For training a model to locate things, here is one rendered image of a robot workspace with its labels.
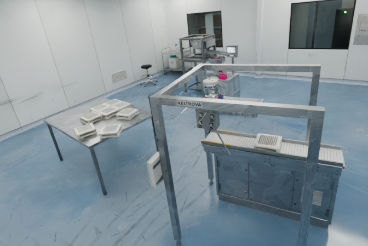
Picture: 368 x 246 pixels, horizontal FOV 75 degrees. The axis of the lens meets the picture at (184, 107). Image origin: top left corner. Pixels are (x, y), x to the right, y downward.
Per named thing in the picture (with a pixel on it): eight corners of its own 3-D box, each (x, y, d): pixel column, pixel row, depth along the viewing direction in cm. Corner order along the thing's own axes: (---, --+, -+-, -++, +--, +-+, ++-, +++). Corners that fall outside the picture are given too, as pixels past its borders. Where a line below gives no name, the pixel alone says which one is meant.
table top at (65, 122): (44, 121, 387) (42, 119, 386) (103, 98, 460) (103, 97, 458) (89, 149, 291) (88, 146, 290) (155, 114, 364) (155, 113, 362)
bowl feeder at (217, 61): (206, 76, 530) (205, 59, 516) (214, 72, 556) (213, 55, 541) (226, 78, 502) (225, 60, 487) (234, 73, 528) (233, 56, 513)
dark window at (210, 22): (189, 46, 852) (186, 13, 809) (189, 46, 853) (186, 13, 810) (222, 47, 776) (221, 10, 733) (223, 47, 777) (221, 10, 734)
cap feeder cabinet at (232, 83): (204, 109, 550) (201, 78, 520) (216, 101, 591) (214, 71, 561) (229, 114, 513) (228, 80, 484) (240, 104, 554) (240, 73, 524)
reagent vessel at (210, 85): (201, 97, 246) (200, 80, 238) (207, 92, 258) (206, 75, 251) (216, 98, 239) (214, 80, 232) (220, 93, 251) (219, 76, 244)
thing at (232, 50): (226, 74, 523) (225, 45, 499) (228, 73, 531) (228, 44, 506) (236, 75, 510) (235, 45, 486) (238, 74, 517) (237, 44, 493)
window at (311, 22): (288, 49, 660) (291, 3, 615) (288, 49, 661) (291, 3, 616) (348, 49, 580) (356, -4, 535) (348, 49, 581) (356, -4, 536)
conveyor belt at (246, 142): (201, 146, 268) (201, 142, 267) (210, 135, 289) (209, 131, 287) (345, 171, 209) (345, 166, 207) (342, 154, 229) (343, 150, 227)
